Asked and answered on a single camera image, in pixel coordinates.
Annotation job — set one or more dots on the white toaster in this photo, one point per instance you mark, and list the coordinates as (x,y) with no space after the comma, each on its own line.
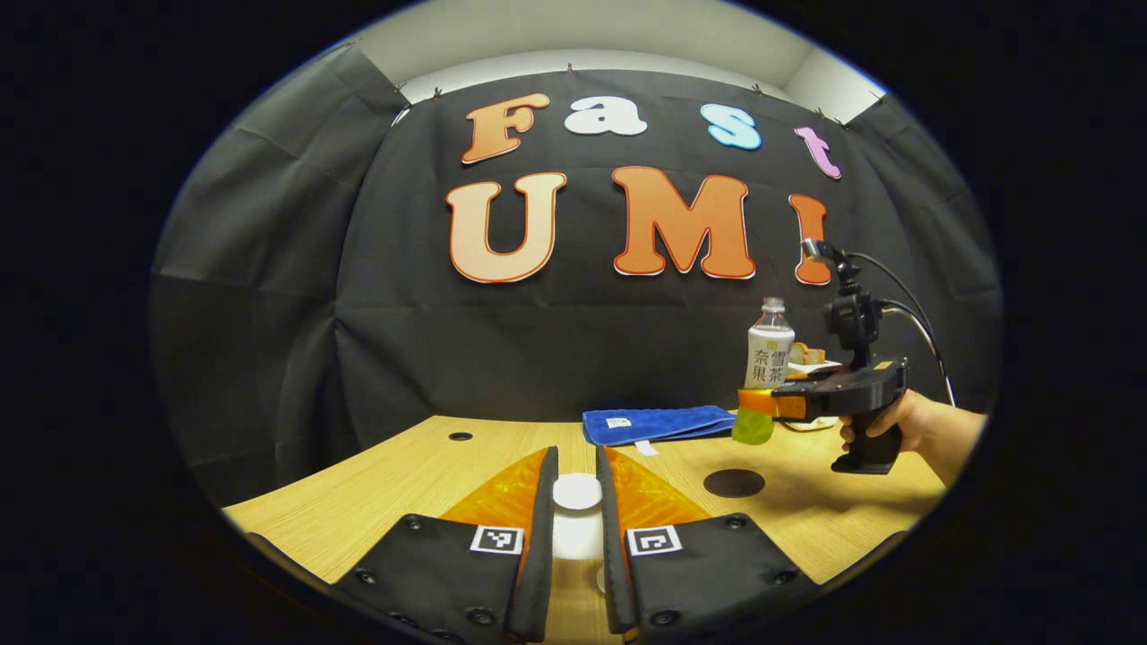
(820,372)

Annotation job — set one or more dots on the dark round coaster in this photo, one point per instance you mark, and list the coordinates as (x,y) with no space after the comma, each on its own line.
(734,483)

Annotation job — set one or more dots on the black backdrop cloth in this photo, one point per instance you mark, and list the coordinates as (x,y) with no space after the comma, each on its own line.
(403,358)

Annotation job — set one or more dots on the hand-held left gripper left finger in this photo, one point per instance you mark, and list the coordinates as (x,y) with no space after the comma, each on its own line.
(540,555)

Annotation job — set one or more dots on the toast slice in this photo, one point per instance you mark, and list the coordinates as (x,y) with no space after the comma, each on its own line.
(808,354)

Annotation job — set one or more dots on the clear plastic water bottle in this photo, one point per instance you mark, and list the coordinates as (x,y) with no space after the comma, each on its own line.
(769,358)

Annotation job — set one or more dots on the white teacup lid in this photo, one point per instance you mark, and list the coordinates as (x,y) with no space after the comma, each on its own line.
(578,520)

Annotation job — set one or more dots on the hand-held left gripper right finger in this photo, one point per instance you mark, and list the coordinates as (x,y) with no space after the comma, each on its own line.
(613,555)

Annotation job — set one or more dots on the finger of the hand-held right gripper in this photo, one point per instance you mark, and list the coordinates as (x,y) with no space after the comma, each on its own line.
(762,401)

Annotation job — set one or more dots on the blue folded towel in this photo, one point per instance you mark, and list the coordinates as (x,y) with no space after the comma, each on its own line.
(659,424)

